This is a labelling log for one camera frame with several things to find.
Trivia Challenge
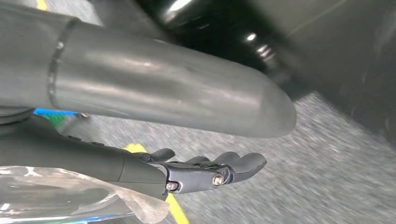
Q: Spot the blue metal shelf rack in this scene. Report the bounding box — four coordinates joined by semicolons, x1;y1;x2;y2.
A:
33;108;90;119

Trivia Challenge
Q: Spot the clear plastic cover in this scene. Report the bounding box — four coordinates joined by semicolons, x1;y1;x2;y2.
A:
0;166;170;224

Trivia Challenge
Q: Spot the yellow floor tape outline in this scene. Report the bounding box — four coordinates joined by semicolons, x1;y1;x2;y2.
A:
123;142;190;224

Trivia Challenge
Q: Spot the dark robot body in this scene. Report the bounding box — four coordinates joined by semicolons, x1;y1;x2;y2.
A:
90;0;396;146

